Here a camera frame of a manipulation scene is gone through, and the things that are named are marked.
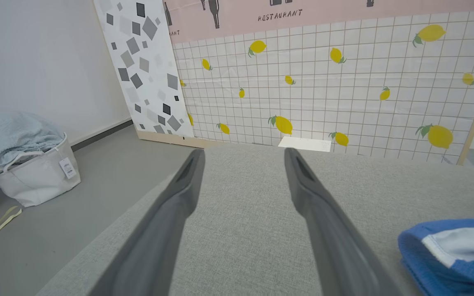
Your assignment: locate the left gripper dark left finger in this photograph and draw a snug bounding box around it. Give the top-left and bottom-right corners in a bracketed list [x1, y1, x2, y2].
[89, 149, 206, 296]

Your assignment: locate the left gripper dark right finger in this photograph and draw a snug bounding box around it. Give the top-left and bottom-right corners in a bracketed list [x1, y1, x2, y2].
[284, 148, 402, 296]

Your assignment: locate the blue and white garment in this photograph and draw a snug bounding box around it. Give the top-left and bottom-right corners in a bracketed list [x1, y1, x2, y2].
[397, 203, 474, 296]

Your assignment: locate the light blue knitted garment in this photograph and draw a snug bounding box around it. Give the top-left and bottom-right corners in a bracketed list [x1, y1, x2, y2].
[0, 112, 65, 167]

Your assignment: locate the grey fabric sofa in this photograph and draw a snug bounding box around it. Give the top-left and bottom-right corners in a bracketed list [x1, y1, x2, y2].
[35, 142, 474, 296]

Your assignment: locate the white paper sheet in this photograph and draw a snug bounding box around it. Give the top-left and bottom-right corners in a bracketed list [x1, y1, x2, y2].
[278, 136, 332, 153]

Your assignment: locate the white paper hang tag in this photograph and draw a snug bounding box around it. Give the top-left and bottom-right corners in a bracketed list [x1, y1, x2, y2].
[59, 157, 77, 180]

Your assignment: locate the white fabric laundry bag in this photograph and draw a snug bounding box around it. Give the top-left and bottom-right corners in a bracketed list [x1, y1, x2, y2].
[0, 132, 82, 208]

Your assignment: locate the pale yellow plastic strip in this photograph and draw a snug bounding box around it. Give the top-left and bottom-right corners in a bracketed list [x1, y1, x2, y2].
[0, 206, 23, 235]

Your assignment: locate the lemon grid restaurant backdrop sheet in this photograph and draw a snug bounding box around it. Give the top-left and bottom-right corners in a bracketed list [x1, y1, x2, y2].
[163, 0, 474, 166]

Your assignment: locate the grey squares pattern backdrop panel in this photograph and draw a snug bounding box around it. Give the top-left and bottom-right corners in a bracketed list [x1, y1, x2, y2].
[93, 0, 195, 139]

